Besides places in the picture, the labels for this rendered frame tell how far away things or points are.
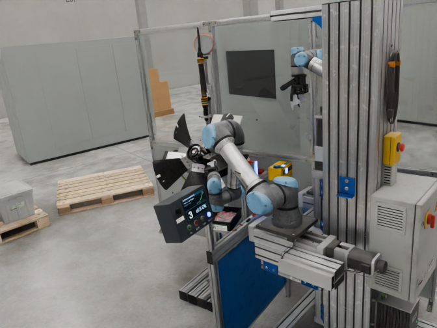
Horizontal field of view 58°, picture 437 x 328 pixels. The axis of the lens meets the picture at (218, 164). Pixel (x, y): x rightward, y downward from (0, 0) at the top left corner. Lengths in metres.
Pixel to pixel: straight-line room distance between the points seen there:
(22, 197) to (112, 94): 3.69
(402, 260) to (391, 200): 0.27
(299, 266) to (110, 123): 6.68
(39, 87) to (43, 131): 0.78
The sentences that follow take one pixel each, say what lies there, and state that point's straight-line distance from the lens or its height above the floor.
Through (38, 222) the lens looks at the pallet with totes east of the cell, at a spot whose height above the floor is 0.09.
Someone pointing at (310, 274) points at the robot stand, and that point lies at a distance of 1.83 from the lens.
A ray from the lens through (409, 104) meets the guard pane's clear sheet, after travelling 2.79.
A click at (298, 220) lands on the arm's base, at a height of 1.07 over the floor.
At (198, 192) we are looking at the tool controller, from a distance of 1.91.
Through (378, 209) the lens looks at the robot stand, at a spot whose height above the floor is 1.17.
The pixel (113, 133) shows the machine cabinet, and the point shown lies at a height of 0.26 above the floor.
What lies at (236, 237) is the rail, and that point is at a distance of 2.32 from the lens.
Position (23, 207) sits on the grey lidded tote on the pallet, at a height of 0.28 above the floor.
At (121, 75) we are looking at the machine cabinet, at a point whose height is 1.33.
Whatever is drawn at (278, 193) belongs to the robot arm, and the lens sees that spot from 1.84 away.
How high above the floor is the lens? 1.95
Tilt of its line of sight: 18 degrees down
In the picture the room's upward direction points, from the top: 5 degrees counter-clockwise
